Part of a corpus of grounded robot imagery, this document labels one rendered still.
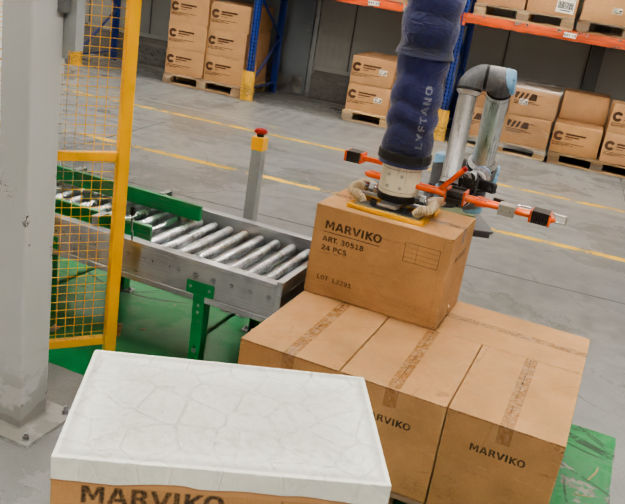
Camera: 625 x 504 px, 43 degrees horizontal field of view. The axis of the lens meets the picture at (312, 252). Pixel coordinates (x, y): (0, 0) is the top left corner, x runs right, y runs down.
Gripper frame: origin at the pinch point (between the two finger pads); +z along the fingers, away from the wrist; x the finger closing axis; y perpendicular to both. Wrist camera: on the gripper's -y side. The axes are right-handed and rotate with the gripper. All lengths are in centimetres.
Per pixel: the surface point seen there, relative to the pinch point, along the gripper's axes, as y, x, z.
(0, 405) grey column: 139, -99, 123
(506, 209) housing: -19.3, -0.1, 17.0
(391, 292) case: 16, -42, 34
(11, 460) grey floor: 119, -107, 139
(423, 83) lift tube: 23, 43, 23
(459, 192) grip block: 1.2, 1.6, 14.9
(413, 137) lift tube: 22.7, 21.1, 23.1
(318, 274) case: 50, -44, 34
